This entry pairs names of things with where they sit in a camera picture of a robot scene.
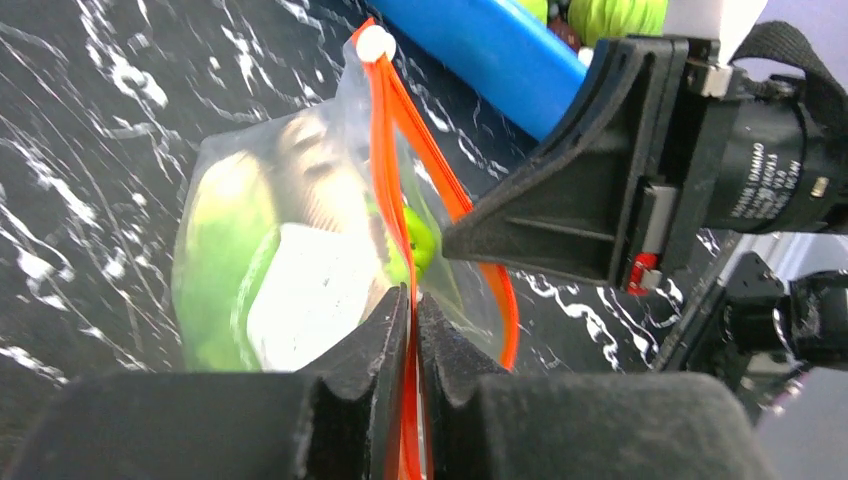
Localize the green toy cabbage large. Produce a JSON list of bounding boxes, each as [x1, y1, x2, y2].
[[566, 0, 668, 47]]

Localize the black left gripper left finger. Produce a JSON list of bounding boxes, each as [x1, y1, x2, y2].
[[6, 287, 410, 479]]

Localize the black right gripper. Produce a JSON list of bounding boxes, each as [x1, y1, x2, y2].
[[622, 21, 847, 292]]

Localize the blue plastic bin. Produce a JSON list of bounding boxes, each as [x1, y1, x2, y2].
[[372, 0, 587, 140]]

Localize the green toy lettuce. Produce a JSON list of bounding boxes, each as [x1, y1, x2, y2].
[[171, 151, 279, 371]]

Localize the clear orange zip top bag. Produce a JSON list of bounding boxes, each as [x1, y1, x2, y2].
[[186, 19, 520, 479]]

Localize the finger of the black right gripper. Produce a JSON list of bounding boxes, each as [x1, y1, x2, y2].
[[442, 36, 689, 287]]

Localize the light green toy fruit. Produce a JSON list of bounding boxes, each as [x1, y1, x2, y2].
[[384, 206, 437, 284]]

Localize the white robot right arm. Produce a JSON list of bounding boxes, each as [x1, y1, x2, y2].
[[443, 21, 847, 409]]

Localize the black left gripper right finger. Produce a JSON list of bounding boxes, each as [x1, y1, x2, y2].
[[417, 296, 774, 479]]

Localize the grey toy fish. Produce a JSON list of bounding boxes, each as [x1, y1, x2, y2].
[[273, 113, 391, 295]]

